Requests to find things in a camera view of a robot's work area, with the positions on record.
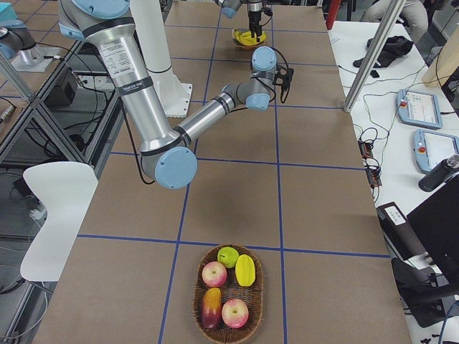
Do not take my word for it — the square grey-blue plate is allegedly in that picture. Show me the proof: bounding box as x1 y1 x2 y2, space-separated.
232 28 267 49

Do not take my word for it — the red apple upper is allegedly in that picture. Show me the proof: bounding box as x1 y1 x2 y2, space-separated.
202 261 227 287

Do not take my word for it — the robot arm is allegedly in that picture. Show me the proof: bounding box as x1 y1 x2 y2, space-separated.
215 0 273 42
59 1 293 189

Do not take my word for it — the blue teach pendant far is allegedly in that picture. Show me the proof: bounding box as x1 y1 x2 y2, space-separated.
396 89 443 130

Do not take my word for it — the yellow starfruit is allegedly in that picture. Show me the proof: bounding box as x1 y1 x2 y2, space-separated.
235 254 256 287

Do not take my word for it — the black label printer box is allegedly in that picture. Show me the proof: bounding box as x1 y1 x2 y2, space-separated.
377 202 427 260

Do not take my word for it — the black cloth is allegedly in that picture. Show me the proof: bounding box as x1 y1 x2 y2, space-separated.
373 36 414 69

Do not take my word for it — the black monitor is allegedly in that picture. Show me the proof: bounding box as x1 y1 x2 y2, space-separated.
407 176 458 282

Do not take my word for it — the white chair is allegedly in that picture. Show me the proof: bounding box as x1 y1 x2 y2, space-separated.
20 161 98 282

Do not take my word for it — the green apple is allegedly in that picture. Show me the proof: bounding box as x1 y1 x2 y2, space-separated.
217 246 240 269

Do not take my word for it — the black bottle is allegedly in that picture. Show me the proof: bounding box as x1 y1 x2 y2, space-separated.
418 154 458 192

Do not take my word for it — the orange red mango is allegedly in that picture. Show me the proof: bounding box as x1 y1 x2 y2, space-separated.
201 287 222 329

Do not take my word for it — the blue teach pendant near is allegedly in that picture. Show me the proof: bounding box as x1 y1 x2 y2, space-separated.
413 129 458 174

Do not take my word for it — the yellow banana basket edge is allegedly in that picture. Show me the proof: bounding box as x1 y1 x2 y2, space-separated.
232 29 266 47

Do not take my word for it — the blue teach pendant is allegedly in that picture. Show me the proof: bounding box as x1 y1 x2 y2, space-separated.
413 129 458 174
396 89 443 130

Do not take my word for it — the red apple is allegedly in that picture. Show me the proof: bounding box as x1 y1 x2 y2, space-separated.
202 261 227 287
222 298 249 329

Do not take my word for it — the woven brown fruit basket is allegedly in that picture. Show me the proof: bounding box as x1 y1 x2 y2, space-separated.
193 244 264 343

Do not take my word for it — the grey aluminium frame post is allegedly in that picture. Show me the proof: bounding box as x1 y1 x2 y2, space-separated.
343 0 406 113

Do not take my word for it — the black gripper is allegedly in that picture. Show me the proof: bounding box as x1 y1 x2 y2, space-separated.
247 0 273 39
273 67 294 104

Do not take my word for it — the red apple lower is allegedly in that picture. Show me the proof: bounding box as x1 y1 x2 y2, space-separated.
222 298 249 329

